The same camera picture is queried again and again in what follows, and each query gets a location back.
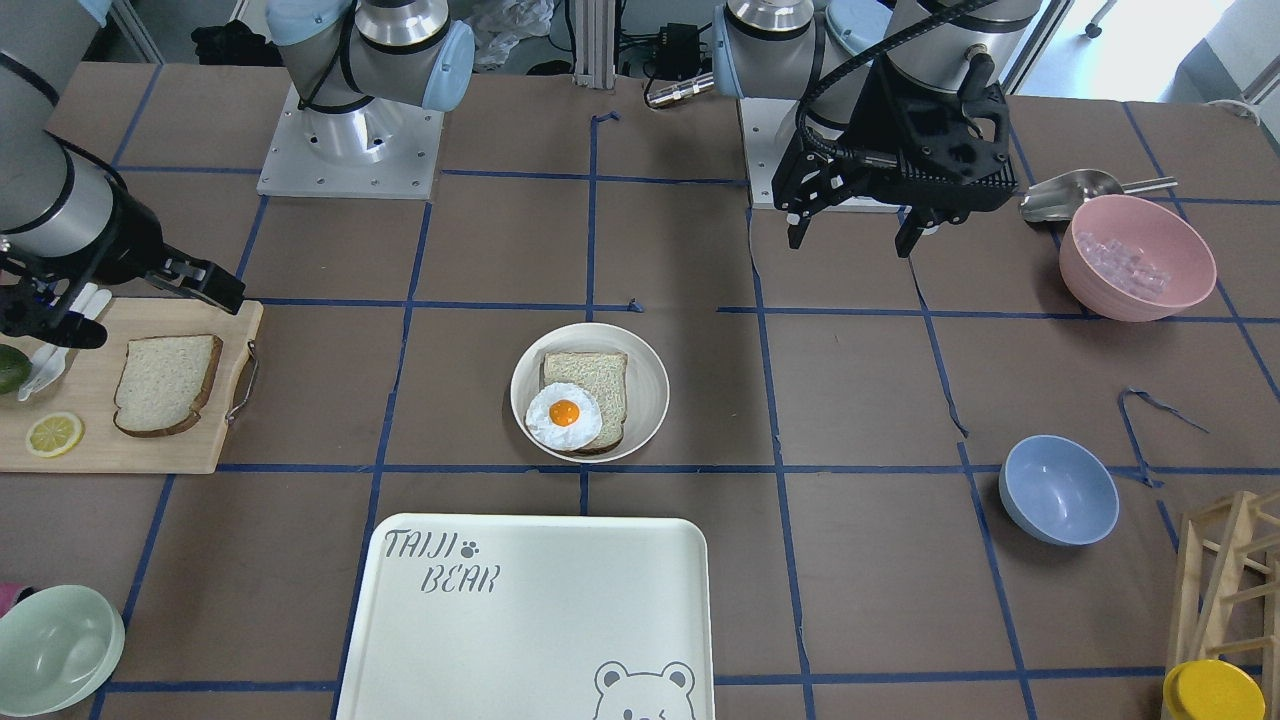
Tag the metal scoop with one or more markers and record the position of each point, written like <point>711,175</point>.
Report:
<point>1057,199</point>

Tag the cream round plate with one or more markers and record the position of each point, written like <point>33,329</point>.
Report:
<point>646,383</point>

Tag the bread slice on plate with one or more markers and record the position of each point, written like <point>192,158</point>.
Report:
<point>603,376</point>

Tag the wooden rack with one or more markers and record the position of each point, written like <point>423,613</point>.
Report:
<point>1227,556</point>

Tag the blue bowl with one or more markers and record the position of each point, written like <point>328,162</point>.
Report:
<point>1058,492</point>

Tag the yellow cup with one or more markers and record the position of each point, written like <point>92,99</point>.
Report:
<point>1211,689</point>

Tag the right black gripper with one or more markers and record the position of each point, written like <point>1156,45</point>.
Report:
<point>128,237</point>

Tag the pink bowl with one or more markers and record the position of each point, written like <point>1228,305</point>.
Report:
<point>1131,260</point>

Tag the aluminium frame post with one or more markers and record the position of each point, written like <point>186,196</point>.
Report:
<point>594,43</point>

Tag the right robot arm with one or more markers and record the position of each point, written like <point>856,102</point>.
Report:
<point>67,218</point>

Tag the lemon slice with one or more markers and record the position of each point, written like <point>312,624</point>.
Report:
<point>54,434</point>

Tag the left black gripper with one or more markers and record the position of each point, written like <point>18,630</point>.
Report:
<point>893,112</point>

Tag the fried egg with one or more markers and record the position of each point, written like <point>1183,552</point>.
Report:
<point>564,417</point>

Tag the green avocado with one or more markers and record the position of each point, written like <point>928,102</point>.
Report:
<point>15,369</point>

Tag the bread slice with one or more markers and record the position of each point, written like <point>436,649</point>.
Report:
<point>166,382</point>
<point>603,376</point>

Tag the cream bear serving tray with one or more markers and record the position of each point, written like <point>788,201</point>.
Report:
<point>531,617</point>

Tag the green bowl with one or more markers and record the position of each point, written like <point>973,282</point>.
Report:
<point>57,647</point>

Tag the wooden cutting board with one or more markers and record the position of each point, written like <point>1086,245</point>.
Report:
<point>88,386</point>

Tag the pink cloth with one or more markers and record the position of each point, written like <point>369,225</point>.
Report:
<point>11,593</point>

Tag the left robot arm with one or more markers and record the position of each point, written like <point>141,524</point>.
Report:
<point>794,51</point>

